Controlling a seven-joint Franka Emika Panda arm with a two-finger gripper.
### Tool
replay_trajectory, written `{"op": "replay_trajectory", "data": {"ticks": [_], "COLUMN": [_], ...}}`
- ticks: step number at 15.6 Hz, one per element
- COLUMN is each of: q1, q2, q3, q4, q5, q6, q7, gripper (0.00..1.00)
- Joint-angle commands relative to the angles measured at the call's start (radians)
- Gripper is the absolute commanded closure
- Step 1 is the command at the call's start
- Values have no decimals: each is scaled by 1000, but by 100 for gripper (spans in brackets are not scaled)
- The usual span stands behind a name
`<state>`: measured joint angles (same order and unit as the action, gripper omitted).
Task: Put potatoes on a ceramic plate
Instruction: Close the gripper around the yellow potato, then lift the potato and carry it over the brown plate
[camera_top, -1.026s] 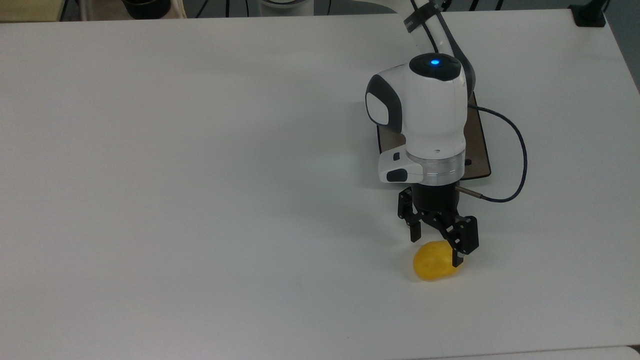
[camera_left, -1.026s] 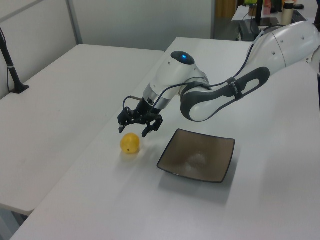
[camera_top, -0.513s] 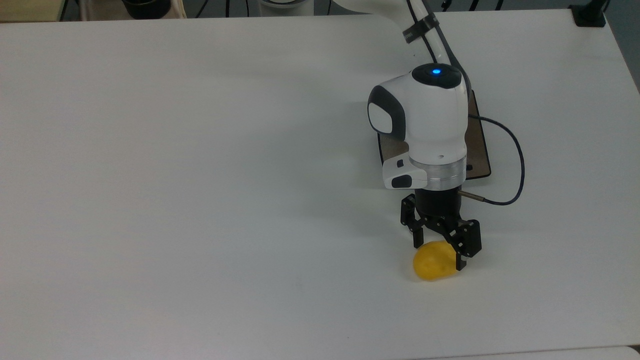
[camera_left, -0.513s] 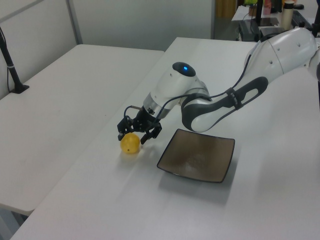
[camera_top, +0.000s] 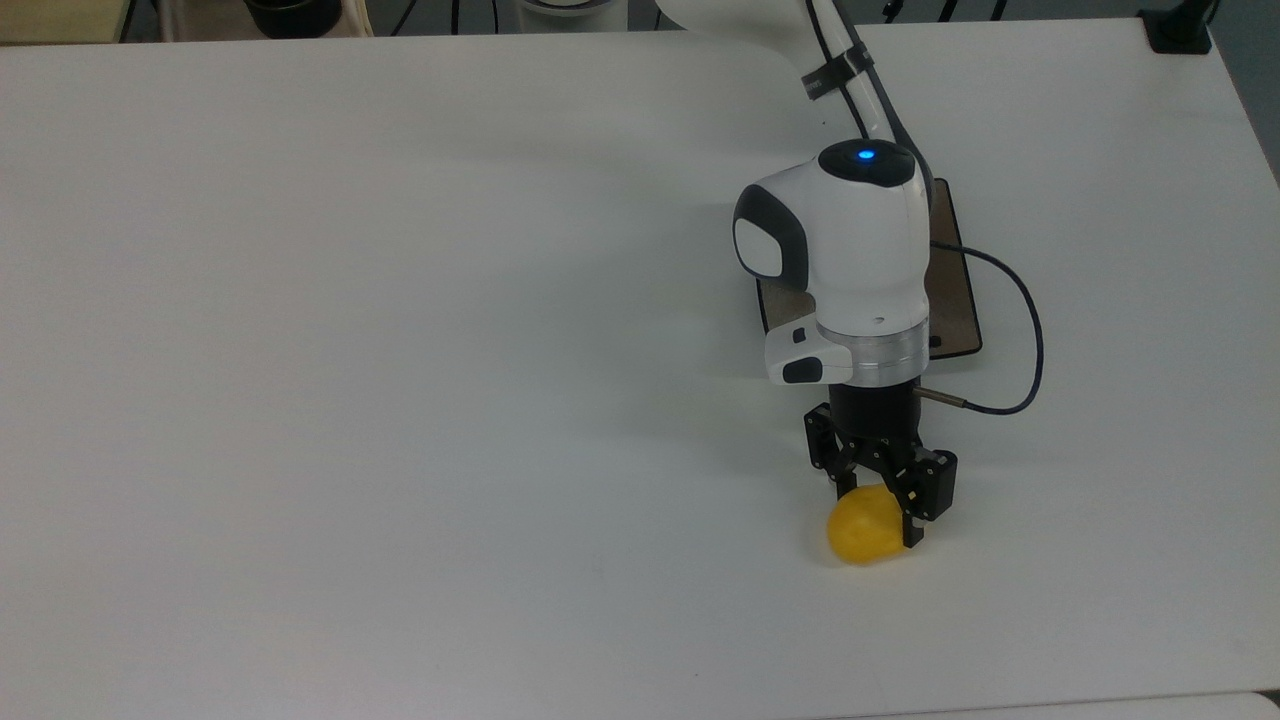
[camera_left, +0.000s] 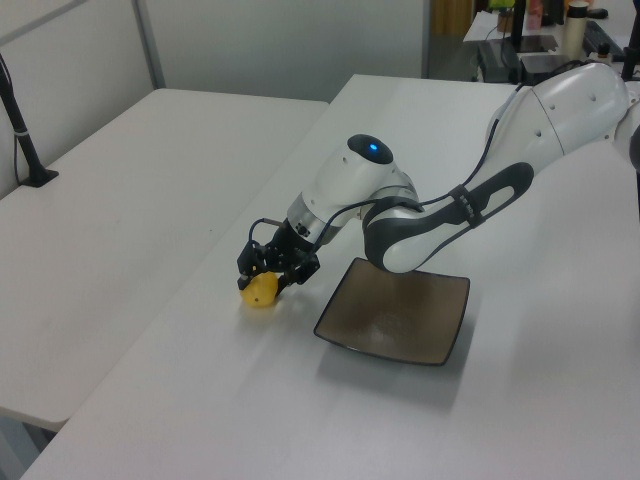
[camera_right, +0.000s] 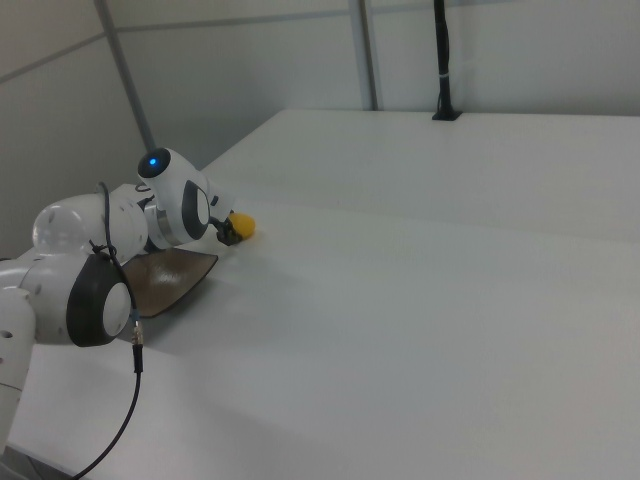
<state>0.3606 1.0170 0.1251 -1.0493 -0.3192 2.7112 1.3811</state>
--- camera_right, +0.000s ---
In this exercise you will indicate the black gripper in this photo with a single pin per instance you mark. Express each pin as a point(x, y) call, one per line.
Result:
point(225, 209)

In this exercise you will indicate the yellow potato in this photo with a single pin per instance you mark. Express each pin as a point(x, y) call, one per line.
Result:
point(245, 225)

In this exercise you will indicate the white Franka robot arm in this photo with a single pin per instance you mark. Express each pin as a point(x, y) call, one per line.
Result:
point(60, 235)

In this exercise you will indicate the brown square ceramic plate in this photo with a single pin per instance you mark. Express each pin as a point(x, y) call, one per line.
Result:
point(170, 280)

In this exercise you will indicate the grey metal partition post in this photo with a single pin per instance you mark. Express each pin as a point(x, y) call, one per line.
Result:
point(369, 60)

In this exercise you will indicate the black camera pole with base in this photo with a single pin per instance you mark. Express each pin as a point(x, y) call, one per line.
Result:
point(443, 50)

